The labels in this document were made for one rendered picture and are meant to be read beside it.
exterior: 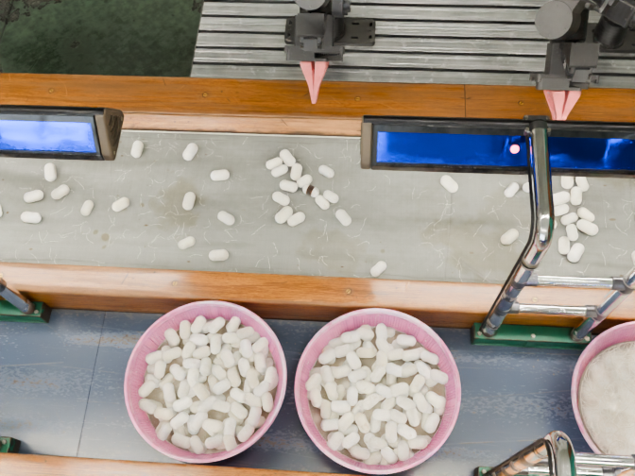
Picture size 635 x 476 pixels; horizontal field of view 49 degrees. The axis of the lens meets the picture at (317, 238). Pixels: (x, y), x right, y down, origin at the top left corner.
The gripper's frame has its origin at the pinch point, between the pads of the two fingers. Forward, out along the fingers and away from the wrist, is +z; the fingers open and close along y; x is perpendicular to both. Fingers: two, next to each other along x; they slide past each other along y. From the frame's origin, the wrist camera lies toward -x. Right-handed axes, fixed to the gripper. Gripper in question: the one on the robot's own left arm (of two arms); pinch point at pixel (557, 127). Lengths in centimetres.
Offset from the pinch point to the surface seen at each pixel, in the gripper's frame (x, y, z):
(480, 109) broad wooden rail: 13.4, -11.4, -1.8
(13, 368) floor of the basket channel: -14, -95, 44
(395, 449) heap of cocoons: -25, -26, 49
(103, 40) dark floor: 123, -127, -13
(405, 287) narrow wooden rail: -10.8, -25.2, 26.6
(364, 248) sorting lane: -3.7, -32.6, 22.1
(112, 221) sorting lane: -2, -79, 19
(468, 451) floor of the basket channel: -20, -14, 52
